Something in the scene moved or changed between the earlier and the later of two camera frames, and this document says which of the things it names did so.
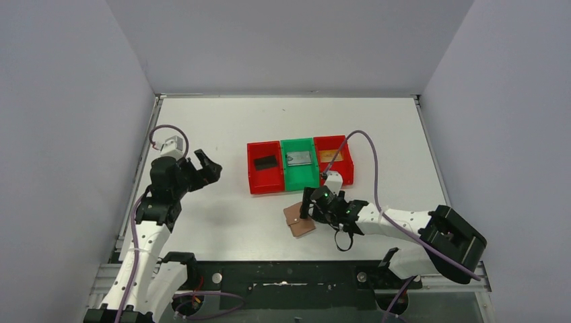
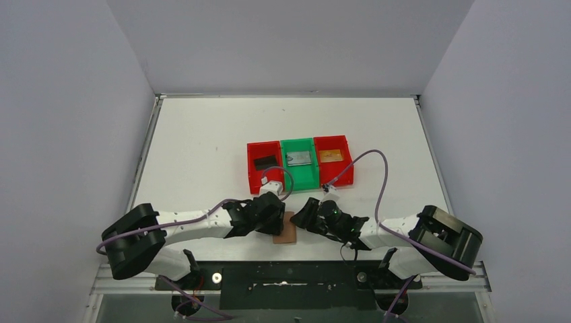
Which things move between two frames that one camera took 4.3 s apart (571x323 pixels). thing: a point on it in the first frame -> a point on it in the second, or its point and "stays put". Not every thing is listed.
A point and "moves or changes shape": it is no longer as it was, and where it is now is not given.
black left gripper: x=193 y=173 -> x=272 y=216
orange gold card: x=328 y=155 stays put
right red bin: x=333 y=155 stays put
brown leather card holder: x=299 y=226 moves or changes shape
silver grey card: x=299 y=158 stays put
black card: x=265 y=162 stays put
